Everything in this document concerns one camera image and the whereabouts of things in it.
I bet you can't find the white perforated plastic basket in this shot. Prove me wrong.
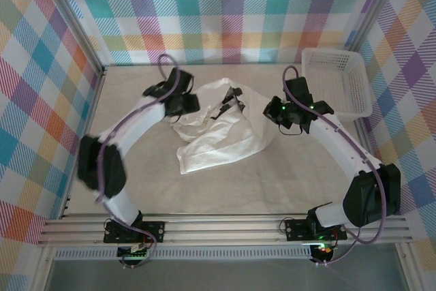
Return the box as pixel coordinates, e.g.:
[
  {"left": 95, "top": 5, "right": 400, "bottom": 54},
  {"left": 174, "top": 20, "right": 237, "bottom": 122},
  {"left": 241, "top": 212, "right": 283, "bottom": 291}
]
[{"left": 301, "top": 48, "right": 373, "bottom": 122}]

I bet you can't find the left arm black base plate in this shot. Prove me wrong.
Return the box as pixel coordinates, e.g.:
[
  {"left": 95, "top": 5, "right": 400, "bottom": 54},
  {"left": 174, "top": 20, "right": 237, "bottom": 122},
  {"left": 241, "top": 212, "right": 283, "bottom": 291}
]
[{"left": 104, "top": 219, "right": 166, "bottom": 245}]

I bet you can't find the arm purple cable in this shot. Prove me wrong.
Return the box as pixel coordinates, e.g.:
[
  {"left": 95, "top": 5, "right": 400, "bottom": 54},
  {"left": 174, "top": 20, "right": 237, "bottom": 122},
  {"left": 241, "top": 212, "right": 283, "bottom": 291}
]
[
  {"left": 282, "top": 65, "right": 389, "bottom": 266},
  {"left": 96, "top": 54, "right": 181, "bottom": 270}
]

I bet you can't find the white t-shirt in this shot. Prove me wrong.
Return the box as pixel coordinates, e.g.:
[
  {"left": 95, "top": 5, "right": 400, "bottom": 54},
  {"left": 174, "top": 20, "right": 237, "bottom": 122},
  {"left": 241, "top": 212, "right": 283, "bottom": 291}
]
[{"left": 171, "top": 77, "right": 277, "bottom": 176}]

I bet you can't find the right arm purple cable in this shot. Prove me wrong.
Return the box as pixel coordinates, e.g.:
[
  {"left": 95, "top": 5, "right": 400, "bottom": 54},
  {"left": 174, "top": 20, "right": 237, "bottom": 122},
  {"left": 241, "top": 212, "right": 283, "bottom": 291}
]
[{"left": 282, "top": 65, "right": 389, "bottom": 266}]

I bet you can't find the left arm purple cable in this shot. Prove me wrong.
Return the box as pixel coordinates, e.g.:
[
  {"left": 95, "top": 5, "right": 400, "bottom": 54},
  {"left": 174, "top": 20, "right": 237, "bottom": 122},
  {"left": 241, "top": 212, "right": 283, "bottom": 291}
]
[{"left": 96, "top": 54, "right": 181, "bottom": 270}]

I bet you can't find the grey slotted cable duct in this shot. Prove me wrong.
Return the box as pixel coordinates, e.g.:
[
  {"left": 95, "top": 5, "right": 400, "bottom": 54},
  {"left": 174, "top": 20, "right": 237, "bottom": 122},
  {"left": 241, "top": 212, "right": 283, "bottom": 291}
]
[{"left": 54, "top": 248, "right": 314, "bottom": 261}]

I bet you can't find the aluminium frame leg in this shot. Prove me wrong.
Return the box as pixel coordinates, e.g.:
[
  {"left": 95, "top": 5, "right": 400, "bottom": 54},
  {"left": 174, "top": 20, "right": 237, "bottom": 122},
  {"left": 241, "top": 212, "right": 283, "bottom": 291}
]
[
  {"left": 30, "top": 246, "right": 57, "bottom": 291},
  {"left": 394, "top": 245, "right": 423, "bottom": 291}
]

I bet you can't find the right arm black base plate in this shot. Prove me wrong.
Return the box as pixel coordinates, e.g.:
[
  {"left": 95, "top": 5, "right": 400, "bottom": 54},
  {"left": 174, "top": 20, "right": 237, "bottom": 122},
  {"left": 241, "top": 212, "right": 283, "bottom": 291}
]
[{"left": 284, "top": 219, "right": 347, "bottom": 241}]

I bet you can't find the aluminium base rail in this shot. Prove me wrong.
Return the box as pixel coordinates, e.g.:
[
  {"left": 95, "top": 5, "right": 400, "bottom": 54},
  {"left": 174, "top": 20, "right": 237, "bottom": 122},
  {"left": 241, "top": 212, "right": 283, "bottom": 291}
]
[{"left": 36, "top": 213, "right": 415, "bottom": 247}]

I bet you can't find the aluminium corner post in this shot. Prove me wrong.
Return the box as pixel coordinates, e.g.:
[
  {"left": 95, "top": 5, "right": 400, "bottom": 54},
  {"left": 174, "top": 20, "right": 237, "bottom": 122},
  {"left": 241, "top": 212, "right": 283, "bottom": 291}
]
[
  {"left": 35, "top": 0, "right": 106, "bottom": 77},
  {"left": 343, "top": 0, "right": 409, "bottom": 55}
]

